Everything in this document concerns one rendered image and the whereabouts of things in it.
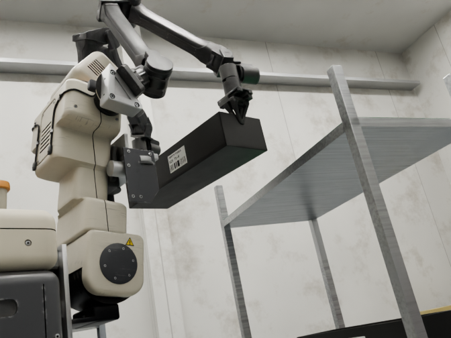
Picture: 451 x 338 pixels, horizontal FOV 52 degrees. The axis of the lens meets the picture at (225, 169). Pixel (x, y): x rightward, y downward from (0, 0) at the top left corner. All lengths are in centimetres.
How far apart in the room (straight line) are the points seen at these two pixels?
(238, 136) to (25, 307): 76
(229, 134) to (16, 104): 538
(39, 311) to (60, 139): 52
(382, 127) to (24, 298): 89
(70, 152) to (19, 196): 477
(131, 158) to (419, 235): 720
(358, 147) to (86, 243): 70
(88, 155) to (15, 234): 42
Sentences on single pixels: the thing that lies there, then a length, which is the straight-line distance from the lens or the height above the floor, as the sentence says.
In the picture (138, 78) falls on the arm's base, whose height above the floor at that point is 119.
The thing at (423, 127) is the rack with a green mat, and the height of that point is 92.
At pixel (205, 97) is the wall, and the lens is 717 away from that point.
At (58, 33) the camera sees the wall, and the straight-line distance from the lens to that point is 726.
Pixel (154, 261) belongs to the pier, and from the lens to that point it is 572.
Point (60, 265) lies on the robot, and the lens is 121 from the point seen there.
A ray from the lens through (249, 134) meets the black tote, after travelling 143.
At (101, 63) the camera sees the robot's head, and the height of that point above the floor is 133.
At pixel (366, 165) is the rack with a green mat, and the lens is 115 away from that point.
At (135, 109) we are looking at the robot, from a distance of 127.
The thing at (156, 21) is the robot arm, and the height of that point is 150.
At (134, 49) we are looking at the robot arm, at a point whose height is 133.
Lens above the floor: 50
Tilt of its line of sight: 20 degrees up
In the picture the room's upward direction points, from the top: 11 degrees counter-clockwise
